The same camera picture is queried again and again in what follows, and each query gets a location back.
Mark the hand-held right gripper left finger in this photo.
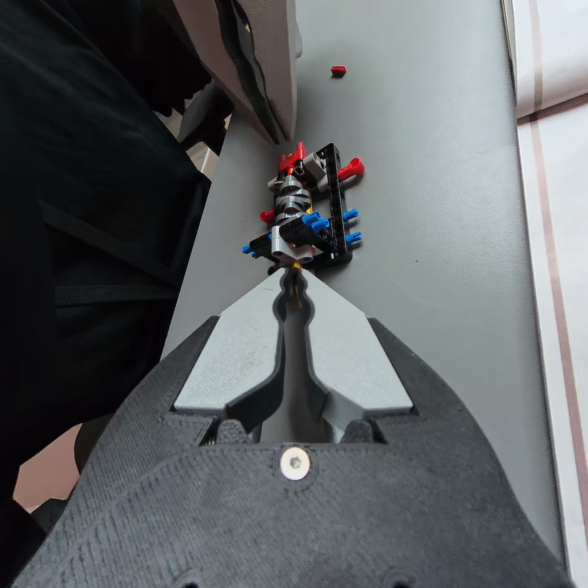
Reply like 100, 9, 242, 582
173, 267, 291, 435

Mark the black lego frame assembly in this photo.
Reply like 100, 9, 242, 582
241, 141, 367, 276

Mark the lego instruction booklet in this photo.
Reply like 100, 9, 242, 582
502, 0, 588, 588

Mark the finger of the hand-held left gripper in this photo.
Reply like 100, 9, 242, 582
232, 0, 305, 142
176, 0, 282, 145

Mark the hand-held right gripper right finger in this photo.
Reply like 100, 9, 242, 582
298, 269, 415, 445

